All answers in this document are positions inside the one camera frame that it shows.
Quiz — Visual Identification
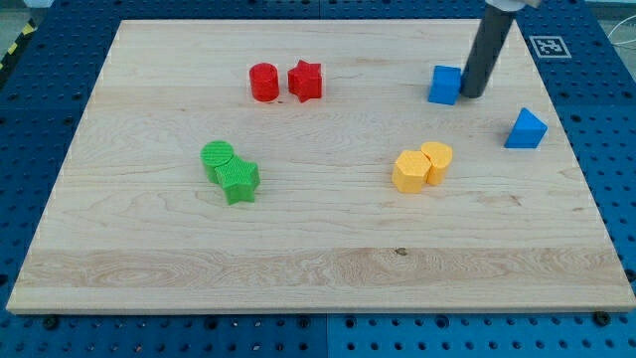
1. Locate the yellow hexagon block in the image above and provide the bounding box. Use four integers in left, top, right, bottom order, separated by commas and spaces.
392, 150, 431, 194

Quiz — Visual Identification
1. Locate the white fiducial marker tag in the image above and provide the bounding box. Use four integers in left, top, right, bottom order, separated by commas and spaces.
530, 36, 571, 59

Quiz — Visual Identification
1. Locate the yellow rounded block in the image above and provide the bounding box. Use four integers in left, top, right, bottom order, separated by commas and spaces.
420, 141, 453, 185

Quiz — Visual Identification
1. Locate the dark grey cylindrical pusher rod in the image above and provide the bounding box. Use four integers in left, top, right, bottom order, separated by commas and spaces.
460, 5, 516, 98

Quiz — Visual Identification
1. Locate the red star block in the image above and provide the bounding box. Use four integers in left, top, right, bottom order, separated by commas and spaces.
287, 60, 322, 102

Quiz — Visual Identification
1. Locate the green star block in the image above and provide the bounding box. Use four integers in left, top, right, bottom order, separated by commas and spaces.
215, 156, 260, 205

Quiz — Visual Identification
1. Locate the blue cube block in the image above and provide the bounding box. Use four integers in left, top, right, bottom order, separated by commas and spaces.
427, 66, 461, 105

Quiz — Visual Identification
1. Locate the green cylinder block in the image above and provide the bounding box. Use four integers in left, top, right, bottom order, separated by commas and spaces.
200, 140, 235, 184

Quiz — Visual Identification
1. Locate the red cylinder block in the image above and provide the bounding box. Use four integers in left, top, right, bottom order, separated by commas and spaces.
248, 63, 279, 102

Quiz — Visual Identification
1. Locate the white cable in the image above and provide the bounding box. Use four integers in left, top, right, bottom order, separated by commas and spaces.
606, 13, 636, 50

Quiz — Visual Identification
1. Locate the light wooden board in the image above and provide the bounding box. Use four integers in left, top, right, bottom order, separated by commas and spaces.
7, 20, 635, 314

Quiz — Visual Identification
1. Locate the yellow black hazard tape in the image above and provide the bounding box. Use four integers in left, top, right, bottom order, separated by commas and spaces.
1, 18, 37, 72

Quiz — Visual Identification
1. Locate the blue triangle block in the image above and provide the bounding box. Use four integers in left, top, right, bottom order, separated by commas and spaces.
504, 107, 548, 149

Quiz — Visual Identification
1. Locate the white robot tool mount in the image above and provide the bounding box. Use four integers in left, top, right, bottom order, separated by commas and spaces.
485, 0, 542, 12

